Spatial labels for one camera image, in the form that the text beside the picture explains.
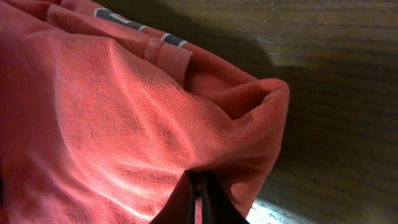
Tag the red t-shirt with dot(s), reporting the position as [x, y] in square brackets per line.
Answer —
[101, 116]

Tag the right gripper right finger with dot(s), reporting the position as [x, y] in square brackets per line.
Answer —
[216, 207]

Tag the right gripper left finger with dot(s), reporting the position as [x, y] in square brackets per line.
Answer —
[180, 207]

